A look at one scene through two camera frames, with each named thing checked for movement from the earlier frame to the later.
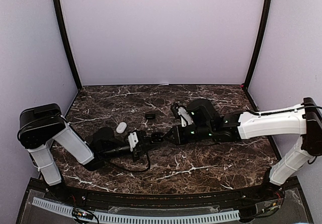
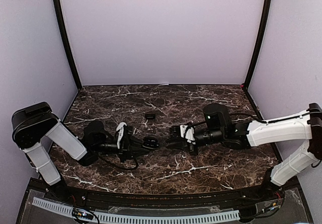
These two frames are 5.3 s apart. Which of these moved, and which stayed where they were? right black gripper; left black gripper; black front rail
Moved: left black gripper; right black gripper
Stayed: black front rail
